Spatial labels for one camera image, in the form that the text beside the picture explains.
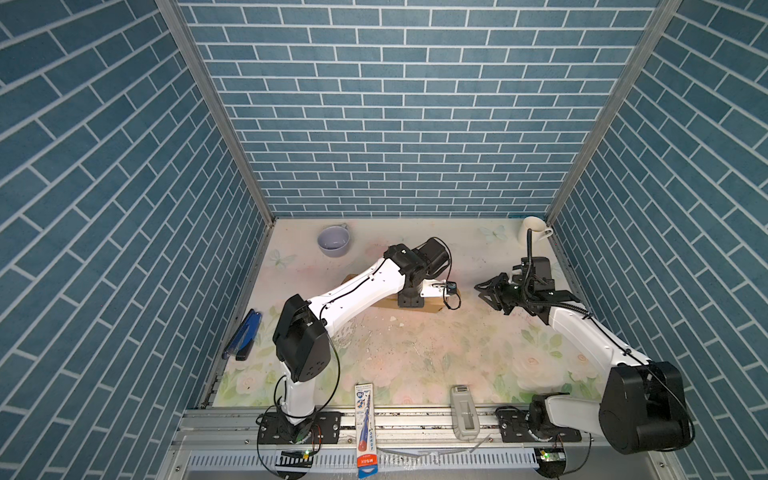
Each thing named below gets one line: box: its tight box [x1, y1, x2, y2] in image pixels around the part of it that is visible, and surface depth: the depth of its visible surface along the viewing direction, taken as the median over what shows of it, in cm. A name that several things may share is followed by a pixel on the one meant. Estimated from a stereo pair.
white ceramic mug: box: [518, 216, 553, 247], surface depth 111 cm
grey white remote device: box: [450, 385, 481, 441], surface depth 75 cm
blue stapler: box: [222, 308, 262, 361], surface depth 86 cm
